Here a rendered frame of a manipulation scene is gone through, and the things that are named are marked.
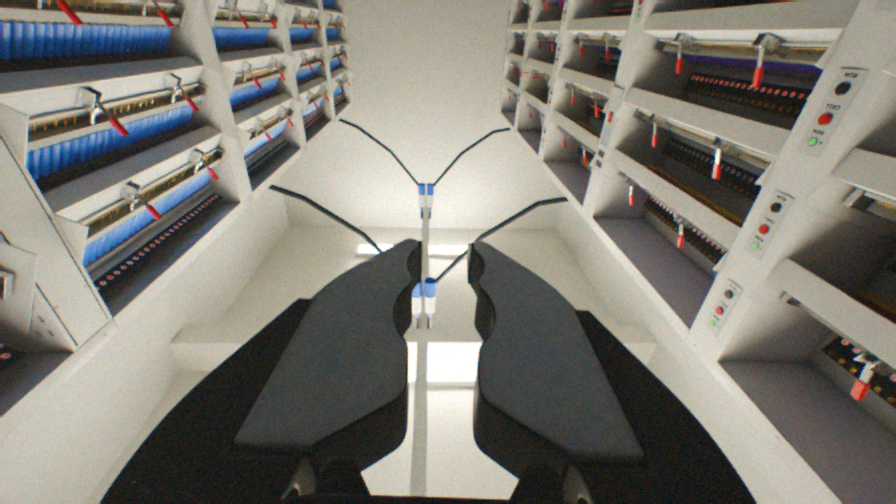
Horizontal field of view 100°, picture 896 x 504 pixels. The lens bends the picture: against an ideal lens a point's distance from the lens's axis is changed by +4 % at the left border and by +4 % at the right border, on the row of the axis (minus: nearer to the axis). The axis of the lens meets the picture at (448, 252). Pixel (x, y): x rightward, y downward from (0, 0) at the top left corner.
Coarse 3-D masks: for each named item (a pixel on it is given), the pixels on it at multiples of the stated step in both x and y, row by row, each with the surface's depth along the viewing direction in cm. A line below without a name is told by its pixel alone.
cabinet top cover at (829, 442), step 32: (736, 384) 73; (768, 384) 73; (800, 384) 74; (832, 384) 74; (768, 416) 67; (800, 416) 67; (832, 416) 68; (864, 416) 68; (800, 448) 62; (832, 448) 62; (864, 448) 63; (800, 480) 61; (832, 480) 58; (864, 480) 58
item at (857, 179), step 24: (840, 168) 56; (864, 168) 53; (888, 168) 51; (816, 192) 58; (840, 192) 59; (864, 192) 57; (888, 192) 50; (840, 216) 61; (864, 216) 61; (888, 216) 55
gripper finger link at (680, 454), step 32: (608, 352) 8; (640, 384) 7; (640, 416) 7; (672, 416) 7; (672, 448) 6; (704, 448) 6; (576, 480) 6; (608, 480) 6; (640, 480) 6; (672, 480) 6; (704, 480) 6; (736, 480) 6
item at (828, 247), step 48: (864, 0) 53; (864, 48) 53; (816, 96) 59; (864, 96) 53; (864, 144) 55; (768, 192) 67; (816, 240) 63; (864, 240) 64; (720, 288) 77; (864, 288) 69; (720, 336) 77; (768, 336) 75; (816, 336) 75
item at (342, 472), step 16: (336, 464) 6; (352, 464) 6; (544, 464) 6; (320, 480) 5; (336, 480) 5; (352, 480) 5; (528, 480) 6; (544, 480) 6; (560, 480) 6; (304, 496) 5; (320, 496) 5; (336, 496) 5; (352, 496) 5; (368, 496) 5; (384, 496) 5; (400, 496) 5; (416, 496) 5; (512, 496) 5; (528, 496) 5; (544, 496) 5; (560, 496) 5
